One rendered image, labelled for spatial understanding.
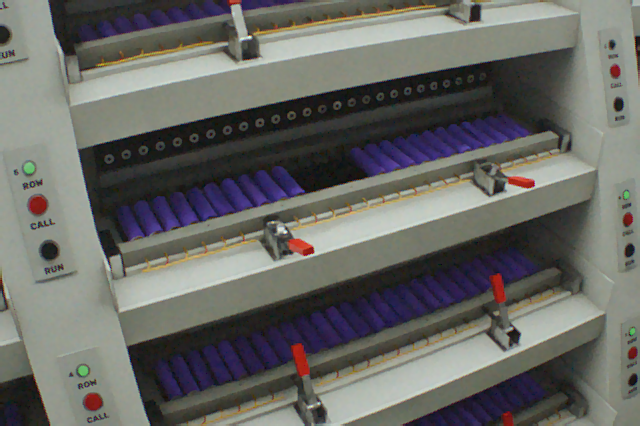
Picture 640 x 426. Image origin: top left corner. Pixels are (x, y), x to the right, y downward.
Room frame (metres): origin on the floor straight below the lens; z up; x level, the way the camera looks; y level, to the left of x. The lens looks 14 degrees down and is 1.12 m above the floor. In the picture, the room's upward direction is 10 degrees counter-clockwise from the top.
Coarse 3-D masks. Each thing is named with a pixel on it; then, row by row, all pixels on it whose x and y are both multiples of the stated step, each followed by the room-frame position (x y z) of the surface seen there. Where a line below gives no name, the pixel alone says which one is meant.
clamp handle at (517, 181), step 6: (492, 168) 0.82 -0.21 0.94; (492, 174) 0.83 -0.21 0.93; (498, 174) 0.82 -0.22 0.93; (504, 180) 0.80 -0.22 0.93; (510, 180) 0.79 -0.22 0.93; (516, 180) 0.78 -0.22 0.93; (522, 180) 0.77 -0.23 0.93; (528, 180) 0.77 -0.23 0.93; (534, 180) 0.77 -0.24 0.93; (516, 186) 0.78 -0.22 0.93; (522, 186) 0.77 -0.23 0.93; (528, 186) 0.76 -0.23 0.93; (534, 186) 0.77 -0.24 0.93
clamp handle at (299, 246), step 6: (276, 228) 0.73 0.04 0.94; (282, 228) 0.73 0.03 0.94; (276, 234) 0.73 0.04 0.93; (282, 234) 0.73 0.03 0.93; (282, 240) 0.71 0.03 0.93; (288, 240) 0.70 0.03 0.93; (294, 240) 0.70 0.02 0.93; (300, 240) 0.69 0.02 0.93; (294, 246) 0.68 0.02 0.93; (300, 246) 0.67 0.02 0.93; (306, 246) 0.67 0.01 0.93; (312, 246) 0.67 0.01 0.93; (300, 252) 0.67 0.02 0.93; (306, 252) 0.67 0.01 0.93; (312, 252) 0.67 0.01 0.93
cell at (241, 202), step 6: (228, 180) 0.83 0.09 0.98; (222, 186) 0.83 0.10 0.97; (228, 186) 0.82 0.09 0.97; (234, 186) 0.82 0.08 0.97; (228, 192) 0.82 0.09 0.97; (234, 192) 0.81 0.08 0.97; (240, 192) 0.81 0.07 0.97; (228, 198) 0.81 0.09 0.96; (234, 198) 0.80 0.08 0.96; (240, 198) 0.80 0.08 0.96; (246, 198) 0.80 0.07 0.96; (234, 204) 0.80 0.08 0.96; (240, 204) 0.79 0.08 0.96; (246, 204) 0.79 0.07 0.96; (240, 210) 0.78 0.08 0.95
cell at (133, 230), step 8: (120, 208) 0.79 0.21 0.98; (128, 208) 0.79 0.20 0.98; (120, 216) 0.78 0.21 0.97; (128, 216) 0.77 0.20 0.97; (120, 224) 0.77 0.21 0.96; (128, 224) 0.76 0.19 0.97; (136, 224) 0.76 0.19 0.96; (128, 232) 0.75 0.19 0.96; (136, 232) 0.74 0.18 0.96; (128, 240) 0.74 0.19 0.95
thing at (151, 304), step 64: (320, 128) 0.92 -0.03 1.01; (576, 128) 0.90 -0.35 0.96; (448, 192) 0.83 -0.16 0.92; (512, 192) 0.83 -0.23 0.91; (576, 192) 0.88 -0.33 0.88; (256, 256) 0.73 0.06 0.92; (320, 256) 0.73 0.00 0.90; (384, 256) 0.77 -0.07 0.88; (128, 320) 0.66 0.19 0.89; (192, 320) 0.69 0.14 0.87
